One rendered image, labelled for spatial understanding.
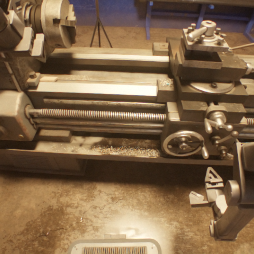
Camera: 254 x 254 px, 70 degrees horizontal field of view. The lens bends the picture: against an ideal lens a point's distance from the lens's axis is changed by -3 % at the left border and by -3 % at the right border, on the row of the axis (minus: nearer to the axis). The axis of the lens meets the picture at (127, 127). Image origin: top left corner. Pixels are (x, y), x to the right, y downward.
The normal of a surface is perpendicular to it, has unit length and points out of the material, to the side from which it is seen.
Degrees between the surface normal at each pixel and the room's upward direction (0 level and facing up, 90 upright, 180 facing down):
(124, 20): 90
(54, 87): 36
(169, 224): 0
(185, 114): 90
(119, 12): 90
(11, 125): 90
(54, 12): 46
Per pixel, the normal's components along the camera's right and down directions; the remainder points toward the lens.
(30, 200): 0.01, -0.66
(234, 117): -0.05, 0.75
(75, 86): -0.02, -0.11
